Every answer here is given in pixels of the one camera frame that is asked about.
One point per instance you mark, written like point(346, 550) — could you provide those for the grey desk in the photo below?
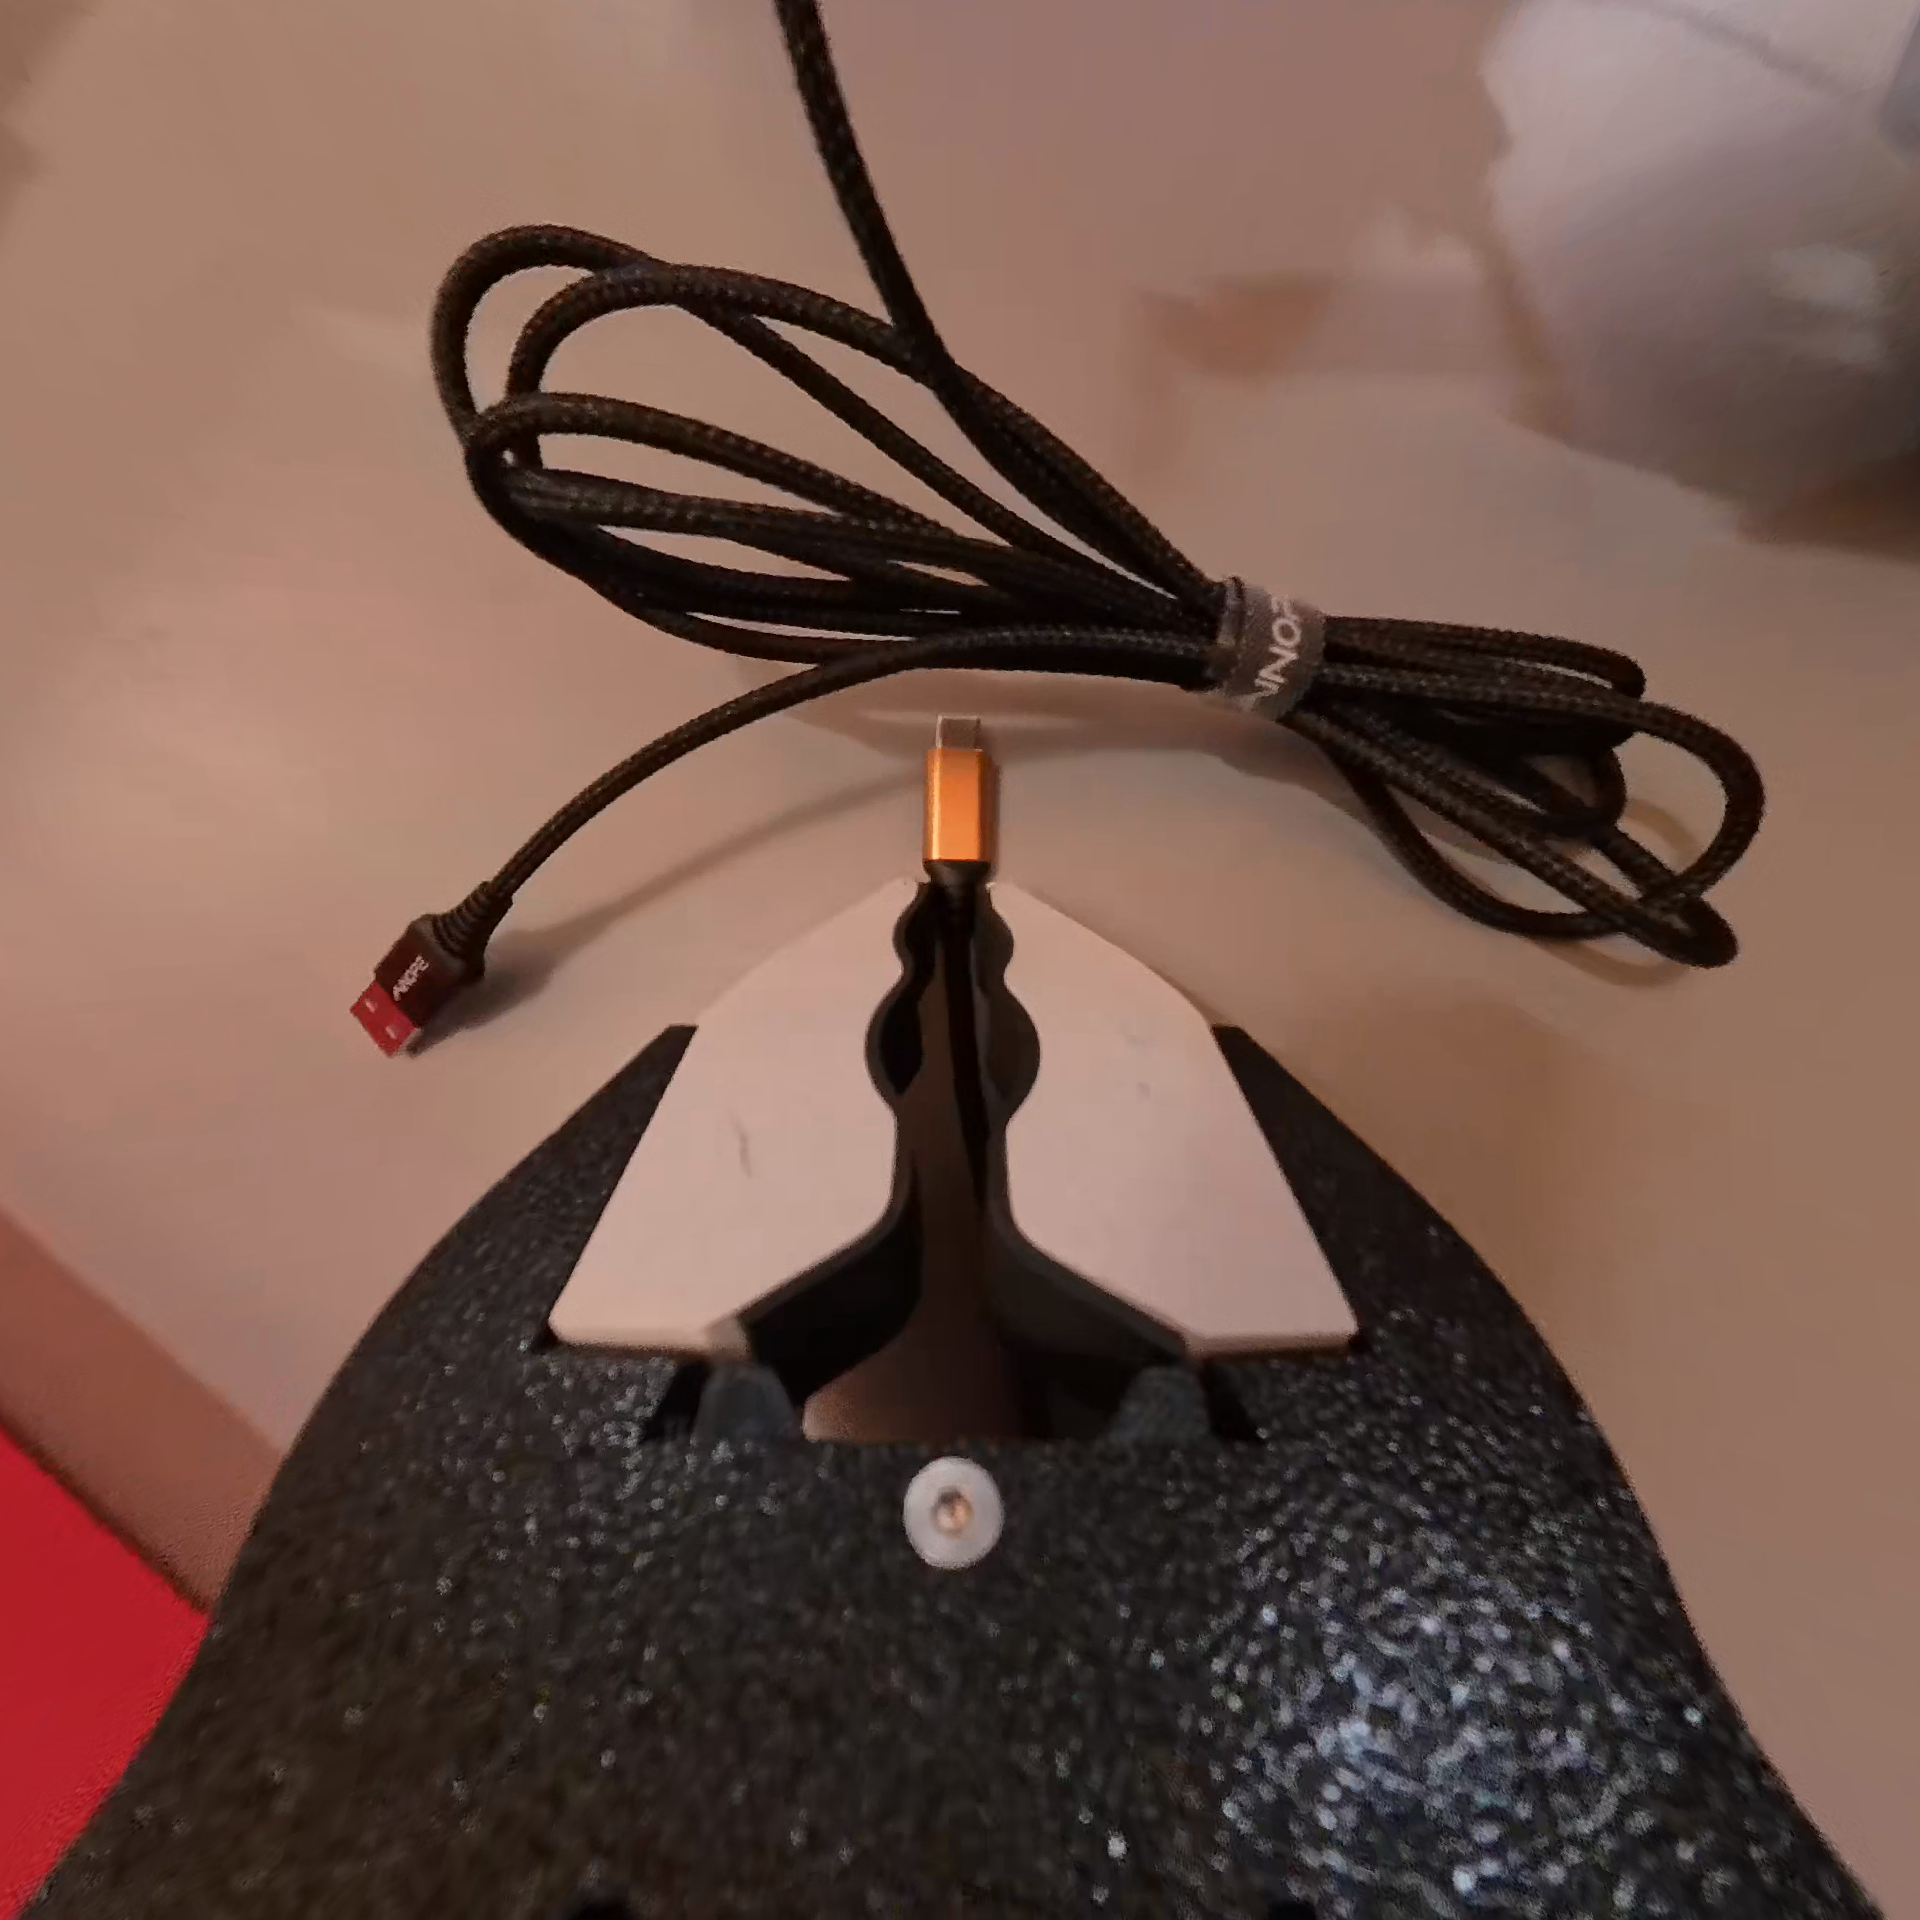
point(301, 602)

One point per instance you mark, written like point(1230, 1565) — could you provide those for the red plastic bin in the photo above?
point(72, 1726)

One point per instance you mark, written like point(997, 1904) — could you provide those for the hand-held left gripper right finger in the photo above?
point(1169, 1173)

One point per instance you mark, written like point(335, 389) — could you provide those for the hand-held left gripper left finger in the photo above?
point(736, 1153)

